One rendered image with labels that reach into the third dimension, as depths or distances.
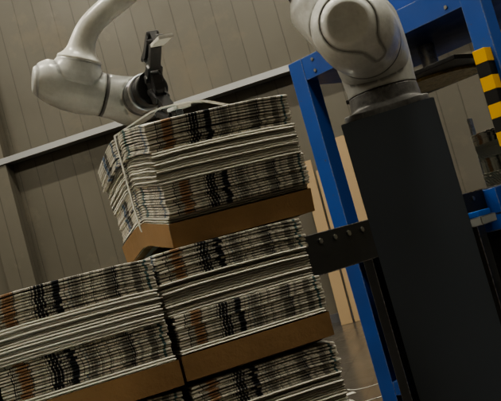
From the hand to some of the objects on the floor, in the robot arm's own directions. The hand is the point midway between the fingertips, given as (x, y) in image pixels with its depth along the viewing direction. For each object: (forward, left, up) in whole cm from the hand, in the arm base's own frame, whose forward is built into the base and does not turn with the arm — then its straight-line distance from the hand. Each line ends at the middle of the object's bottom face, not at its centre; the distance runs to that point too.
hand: (172, 70), depth 167 cm
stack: (+40, +26, -118) cm, 127 cm away
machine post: (-74, -153, -118) cm, 207 cm away
